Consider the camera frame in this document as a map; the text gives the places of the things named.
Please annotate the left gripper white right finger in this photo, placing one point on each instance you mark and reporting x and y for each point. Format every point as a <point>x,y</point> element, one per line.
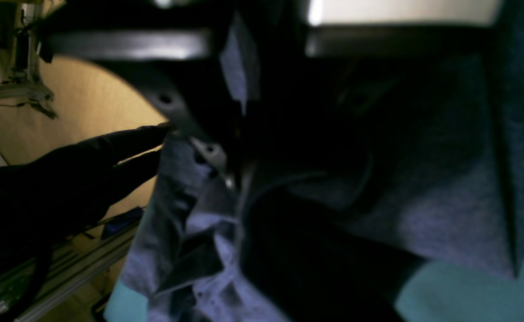
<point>361,41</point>

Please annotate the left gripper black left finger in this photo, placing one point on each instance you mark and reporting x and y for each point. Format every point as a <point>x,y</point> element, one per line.
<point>185,57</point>

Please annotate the blue-grey T-shirt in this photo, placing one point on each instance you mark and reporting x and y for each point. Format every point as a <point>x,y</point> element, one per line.
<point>333,218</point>

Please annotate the black bag, bottom right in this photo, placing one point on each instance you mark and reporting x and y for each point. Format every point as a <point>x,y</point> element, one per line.
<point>71,188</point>

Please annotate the teal table cloth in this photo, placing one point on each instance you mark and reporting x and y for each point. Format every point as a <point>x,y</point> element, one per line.
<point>205,287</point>

